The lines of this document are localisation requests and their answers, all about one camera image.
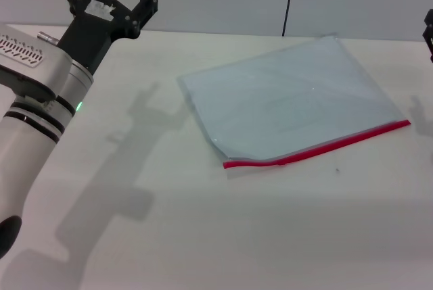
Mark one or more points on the clear bag with red zip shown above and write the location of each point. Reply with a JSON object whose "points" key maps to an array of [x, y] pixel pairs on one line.
{"points": [[287, 100]]}

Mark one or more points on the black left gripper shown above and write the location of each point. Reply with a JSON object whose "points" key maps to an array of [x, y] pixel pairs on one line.
{"points": [[91, 29]]}

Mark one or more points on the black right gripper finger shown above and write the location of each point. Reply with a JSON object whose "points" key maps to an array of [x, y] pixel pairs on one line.
{"points": [[430, 33]]}

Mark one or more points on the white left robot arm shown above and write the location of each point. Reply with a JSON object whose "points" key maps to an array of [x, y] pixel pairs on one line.
{"points": [[27, 151]]}

